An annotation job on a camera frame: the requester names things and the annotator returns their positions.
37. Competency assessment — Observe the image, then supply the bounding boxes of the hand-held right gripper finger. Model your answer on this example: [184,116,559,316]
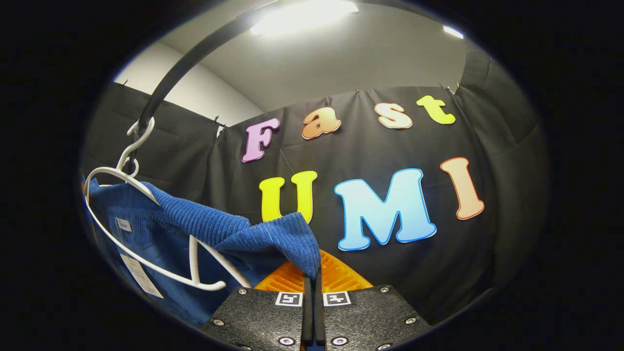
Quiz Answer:
[313,250,432,351]
[200,261,313,351]

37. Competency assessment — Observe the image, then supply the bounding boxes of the white clothes hanger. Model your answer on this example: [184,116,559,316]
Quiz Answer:
[84,117,253,292]

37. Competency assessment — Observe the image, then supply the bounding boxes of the blue corduroy jacket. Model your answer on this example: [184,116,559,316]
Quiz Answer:
[83,178,321,327]

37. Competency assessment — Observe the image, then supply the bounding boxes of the black clothes rack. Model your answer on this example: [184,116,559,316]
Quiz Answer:
[128,0,371,171]

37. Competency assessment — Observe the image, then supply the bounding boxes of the black backdrop cloth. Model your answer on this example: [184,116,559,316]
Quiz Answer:
[80,49,549,325]

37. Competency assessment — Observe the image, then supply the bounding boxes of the large ceiling light panel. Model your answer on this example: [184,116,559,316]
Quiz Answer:
[250,0,359,37]

